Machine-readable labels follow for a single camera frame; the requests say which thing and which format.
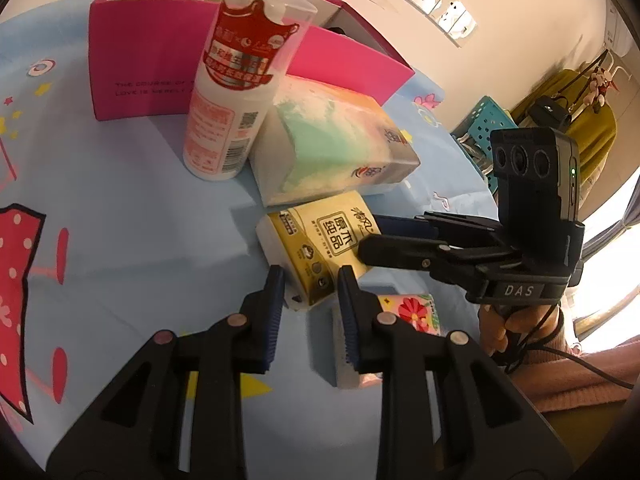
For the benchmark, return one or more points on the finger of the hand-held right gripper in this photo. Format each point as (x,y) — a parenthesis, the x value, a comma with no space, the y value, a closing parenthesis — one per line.
(395,223)
(400,252)

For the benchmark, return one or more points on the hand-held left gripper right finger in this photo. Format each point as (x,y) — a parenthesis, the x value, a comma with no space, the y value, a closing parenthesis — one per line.
(347,320)

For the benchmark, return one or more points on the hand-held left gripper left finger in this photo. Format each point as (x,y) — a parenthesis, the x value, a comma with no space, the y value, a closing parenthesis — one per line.
(273,320)

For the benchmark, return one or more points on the small floral tissue pack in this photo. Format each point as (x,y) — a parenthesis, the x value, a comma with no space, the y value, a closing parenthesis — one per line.
(410,310)

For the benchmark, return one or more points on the yellow tissue pack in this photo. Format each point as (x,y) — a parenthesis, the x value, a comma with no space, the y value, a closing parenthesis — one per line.
(320,240)

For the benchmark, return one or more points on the pink cardboard box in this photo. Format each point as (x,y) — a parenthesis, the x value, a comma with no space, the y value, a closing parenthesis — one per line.
(140,60)

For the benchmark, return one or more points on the person's right forearm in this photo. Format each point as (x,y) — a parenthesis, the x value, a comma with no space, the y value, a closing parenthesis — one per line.
(575,380)

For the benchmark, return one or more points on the person's right hand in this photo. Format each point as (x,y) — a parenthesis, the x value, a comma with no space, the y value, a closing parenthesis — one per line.
(492,332)

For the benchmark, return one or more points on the black pouch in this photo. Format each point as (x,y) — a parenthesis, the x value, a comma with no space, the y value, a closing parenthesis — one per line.
(547,112)

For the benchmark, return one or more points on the blue plastic basket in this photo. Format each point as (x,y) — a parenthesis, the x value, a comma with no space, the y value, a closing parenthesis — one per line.
(487,120)

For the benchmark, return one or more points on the yellow cloth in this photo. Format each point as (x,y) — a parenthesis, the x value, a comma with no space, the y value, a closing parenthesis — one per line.
(595,125)

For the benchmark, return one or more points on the large green white tissue pack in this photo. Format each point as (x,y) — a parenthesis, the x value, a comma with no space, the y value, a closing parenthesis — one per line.
(325,150)

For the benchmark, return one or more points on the hanging white red plush toy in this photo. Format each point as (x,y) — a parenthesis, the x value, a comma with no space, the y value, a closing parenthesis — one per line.
(600,82)

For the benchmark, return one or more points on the blue printed bed sheet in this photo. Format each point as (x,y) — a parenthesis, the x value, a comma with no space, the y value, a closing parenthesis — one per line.
(125,235)

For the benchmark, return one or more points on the white bottle red label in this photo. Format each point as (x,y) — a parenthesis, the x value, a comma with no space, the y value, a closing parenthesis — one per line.
(220,125)

